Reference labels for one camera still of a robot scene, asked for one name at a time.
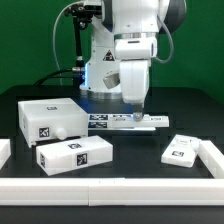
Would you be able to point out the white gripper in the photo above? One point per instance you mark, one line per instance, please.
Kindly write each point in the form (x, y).
(134, 82)

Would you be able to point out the long white cabinet door panel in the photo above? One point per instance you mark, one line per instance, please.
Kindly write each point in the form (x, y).
(128, 122)

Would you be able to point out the small white cabinet panel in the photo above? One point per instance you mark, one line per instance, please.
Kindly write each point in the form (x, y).
(181, 151)

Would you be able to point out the white cabinet body box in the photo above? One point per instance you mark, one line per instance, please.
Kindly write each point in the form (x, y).
(41, 120)

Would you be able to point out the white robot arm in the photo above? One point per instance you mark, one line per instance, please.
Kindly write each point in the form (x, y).
(124, 43)

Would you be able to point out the white cabinet drawer block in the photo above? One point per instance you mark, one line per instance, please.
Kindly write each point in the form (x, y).
(74, 154)

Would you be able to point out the white sheet with fiducial markers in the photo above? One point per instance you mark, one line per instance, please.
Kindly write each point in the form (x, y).
(100, 122)

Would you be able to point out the white front border rail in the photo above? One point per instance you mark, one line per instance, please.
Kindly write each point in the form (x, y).
(111, 192)

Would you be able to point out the white border rail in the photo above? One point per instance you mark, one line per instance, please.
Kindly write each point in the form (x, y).
(212, 158)
(5, 151)
(111, 192)

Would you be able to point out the white right border rail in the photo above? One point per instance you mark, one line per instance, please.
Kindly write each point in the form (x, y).
(212, 158)

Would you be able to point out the white left border rail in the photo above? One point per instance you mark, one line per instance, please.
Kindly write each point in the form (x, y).
(5, 151)

